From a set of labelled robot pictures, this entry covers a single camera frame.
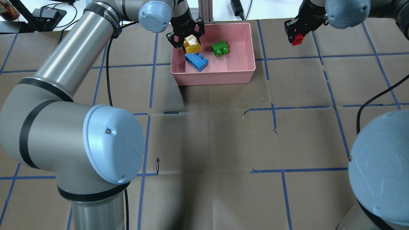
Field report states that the aluminium frame post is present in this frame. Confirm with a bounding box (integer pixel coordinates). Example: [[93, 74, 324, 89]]
[[198, 0, 214, 24]]

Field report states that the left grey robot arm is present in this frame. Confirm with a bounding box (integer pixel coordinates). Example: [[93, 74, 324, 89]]
[[1, 0, 204, 230]]

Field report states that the black device box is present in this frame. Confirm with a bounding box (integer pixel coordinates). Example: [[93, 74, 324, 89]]
[[32, 6, 67, 23]]

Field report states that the blue toy block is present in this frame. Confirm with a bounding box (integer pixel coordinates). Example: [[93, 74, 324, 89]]
[[185, 53, 209, 72]]

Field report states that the red toy block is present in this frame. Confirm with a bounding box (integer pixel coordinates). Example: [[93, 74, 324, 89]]
[[291, 33, 305, 46]]

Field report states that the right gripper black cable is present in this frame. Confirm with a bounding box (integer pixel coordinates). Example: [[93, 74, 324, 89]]
[[355, 73, 409, 136]]

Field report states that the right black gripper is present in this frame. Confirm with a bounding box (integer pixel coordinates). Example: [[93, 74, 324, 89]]
[[284, 0, 329, 43]]

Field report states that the pink plastic box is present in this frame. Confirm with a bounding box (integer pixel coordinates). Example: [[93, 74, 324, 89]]
[[170, 22, 256, 86]]

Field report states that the yellow toy block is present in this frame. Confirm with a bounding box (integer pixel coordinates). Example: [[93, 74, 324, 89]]
[[183, 35, 202, 54]]

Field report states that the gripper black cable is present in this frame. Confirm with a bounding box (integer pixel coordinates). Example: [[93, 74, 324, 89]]
[[355, 73, 409, 136], [105, 21, 141, 107]]

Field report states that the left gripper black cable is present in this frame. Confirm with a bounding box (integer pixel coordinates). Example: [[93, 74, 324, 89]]
[[105, 21, 141, 107]]

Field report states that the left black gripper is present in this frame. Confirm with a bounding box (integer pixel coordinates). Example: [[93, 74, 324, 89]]
[[166, 8, 205, 50]]

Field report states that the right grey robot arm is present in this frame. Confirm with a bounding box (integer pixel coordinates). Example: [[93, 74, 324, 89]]
[[285, 0, 409, 230]]

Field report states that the green toy block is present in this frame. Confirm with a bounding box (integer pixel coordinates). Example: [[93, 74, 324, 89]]
[[211, 40, 230, 57]]

